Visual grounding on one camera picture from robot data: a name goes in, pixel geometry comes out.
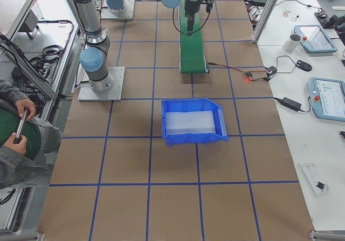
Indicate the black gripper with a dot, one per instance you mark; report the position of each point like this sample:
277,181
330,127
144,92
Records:
191,7

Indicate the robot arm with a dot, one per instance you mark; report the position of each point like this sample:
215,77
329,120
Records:
93,58
116,4

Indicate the person upper hand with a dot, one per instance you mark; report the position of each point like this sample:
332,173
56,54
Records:
26,104

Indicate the person lower hand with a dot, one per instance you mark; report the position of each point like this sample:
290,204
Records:
19,147

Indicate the green conveyor belt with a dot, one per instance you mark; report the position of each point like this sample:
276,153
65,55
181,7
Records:
192,59

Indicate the black power brick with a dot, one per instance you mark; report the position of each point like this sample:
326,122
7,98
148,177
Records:
258,2

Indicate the small controller board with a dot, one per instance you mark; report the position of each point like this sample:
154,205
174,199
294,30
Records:
271,71

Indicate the blue plastic bin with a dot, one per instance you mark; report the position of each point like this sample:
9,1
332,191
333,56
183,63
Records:
186,121

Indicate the white mug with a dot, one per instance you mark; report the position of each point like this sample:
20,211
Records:
292,42

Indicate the black computer mouse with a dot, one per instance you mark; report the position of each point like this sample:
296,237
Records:
303,65

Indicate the upper teach pendant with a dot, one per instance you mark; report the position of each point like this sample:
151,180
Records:
314,39

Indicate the teach pendant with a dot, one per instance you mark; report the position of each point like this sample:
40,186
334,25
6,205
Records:
327,98
314,39

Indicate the black power adapter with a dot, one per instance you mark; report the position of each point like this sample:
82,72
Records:
291,104

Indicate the lower teach pendant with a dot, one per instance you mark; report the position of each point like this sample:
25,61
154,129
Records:
327,98

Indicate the metal rod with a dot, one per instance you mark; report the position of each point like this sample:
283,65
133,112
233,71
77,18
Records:
21,126

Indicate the clear plastic plate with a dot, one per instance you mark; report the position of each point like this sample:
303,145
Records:
311,174

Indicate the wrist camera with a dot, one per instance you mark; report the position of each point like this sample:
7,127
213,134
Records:
208,5

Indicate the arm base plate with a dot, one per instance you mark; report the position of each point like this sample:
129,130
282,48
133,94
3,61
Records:
106,90
126,14

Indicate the aluminium frame post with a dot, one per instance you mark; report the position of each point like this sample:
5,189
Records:
268,8

